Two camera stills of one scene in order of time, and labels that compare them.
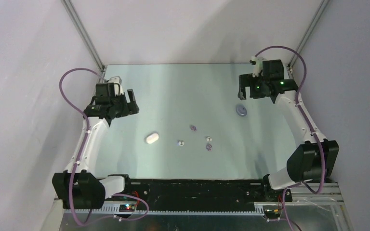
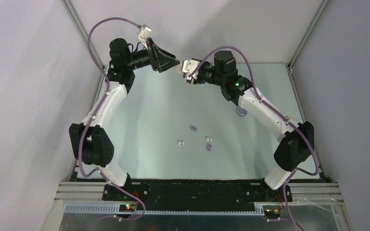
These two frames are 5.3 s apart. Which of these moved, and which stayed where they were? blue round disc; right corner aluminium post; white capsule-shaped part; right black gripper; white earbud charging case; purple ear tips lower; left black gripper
Moved: right black gripper; left black gripper; white capsule-shaped part; white earbud charging case
Stayed: purple ear tips lower; right corner aluminium post; blue round disc
